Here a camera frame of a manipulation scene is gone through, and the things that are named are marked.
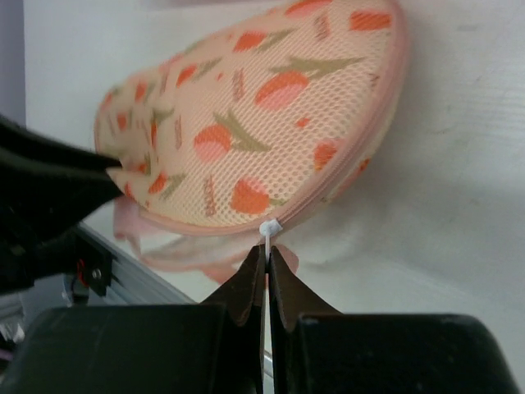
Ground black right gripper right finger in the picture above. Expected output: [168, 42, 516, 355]
[268, 247, 520, 393]

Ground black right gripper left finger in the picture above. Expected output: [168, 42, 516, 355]
[1, 246, 266, 393]

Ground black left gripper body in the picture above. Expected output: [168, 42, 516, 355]
[1, 227, 113, 296]

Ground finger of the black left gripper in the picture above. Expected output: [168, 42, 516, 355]
[1, 116, 122, 181]
[1, 163, 122, 253]

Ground white zipper pull tie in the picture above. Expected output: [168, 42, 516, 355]
[259, 218, 282, 273]

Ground pink tulip mesh laundry bag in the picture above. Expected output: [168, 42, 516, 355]
[94, 1, 409, 282]

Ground aluminium mounting rail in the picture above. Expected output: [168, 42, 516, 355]
[62, 224, 194, 306]

